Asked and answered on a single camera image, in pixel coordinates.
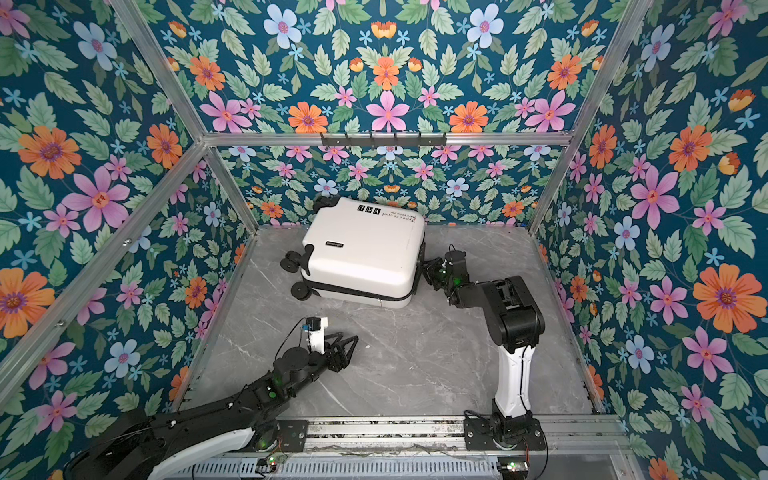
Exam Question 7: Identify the white black suitcase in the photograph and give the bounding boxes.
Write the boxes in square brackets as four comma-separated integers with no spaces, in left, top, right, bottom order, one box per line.
[280,197,426,309]

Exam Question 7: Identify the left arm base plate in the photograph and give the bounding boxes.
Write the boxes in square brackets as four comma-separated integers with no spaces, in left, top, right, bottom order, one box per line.
[253,420,309,453]

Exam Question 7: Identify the aluminium mounting rail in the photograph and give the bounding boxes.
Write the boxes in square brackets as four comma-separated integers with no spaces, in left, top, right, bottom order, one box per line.
[137,415,634,460]

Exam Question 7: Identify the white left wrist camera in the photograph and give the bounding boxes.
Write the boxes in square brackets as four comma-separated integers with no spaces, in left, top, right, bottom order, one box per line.
[303,316,329,355]

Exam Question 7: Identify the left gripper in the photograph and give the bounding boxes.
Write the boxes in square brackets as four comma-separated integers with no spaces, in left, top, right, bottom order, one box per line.
[287,332,360,403]

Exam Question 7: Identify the aluminium frame cage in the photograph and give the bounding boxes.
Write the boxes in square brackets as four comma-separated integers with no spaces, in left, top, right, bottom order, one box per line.
[1,1,649,414]

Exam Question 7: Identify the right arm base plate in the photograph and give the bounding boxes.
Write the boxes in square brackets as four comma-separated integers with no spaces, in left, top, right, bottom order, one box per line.
[463,416,548,452]

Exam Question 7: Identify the metal hook bar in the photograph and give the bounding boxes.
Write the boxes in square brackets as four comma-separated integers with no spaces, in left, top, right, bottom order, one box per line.
[320,133,448,148]

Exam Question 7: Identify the white perforated cable tray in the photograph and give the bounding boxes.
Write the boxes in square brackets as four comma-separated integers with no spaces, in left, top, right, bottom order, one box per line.
[170,456,501,479]

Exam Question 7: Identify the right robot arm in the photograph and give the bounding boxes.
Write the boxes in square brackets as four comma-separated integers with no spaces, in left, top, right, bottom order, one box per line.
[420,249,547,450]

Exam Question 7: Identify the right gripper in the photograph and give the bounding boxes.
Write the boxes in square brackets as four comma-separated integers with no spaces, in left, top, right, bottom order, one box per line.
[420,257,455,291]

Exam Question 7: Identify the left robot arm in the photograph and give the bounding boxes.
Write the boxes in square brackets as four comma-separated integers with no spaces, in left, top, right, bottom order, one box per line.
[63,332,359,479]

